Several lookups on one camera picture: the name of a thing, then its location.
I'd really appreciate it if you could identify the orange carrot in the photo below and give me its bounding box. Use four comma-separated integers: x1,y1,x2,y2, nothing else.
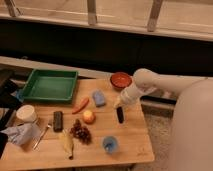
72,97,89,114

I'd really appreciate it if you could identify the white round container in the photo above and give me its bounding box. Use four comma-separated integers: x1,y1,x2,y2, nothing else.
16,105,37,122

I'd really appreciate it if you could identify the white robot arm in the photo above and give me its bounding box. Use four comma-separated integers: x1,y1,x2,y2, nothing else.
114,68,213,171

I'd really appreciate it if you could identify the red bowl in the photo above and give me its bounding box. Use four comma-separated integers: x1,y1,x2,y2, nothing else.
110,72,132,89

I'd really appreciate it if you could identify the green plastic tray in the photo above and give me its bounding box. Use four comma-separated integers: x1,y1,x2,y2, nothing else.
22,69,78,103

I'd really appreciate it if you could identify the yellow banana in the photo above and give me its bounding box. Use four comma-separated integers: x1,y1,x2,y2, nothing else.
59,130,74,160

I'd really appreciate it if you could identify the light blue cloth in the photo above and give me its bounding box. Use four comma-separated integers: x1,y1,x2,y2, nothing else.
2,123,41,146

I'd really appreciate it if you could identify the yellow apple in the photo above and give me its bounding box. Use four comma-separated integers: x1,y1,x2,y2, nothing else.
83,110,96,124

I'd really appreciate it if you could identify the metal spoon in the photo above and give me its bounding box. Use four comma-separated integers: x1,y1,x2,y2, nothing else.
33,120,52,150

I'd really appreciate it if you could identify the dark grape bunch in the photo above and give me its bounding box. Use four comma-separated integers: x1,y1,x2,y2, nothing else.
70,119,92,144

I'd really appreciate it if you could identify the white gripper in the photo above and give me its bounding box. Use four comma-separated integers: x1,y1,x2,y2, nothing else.
114,83,143,108

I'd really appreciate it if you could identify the blue cup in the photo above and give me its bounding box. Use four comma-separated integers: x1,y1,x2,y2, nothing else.
102,136,118,154

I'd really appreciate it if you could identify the black handled dish brush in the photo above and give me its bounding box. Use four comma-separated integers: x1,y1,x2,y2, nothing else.
116,107,124,124

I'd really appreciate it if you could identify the blue sponge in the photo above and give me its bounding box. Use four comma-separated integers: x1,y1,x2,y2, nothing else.
92,90,106,107

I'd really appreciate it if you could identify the black chair at left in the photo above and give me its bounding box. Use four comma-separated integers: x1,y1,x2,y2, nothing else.
0,69,22,158

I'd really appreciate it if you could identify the dark chocolate bar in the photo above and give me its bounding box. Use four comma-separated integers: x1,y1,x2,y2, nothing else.
53,111,63,132

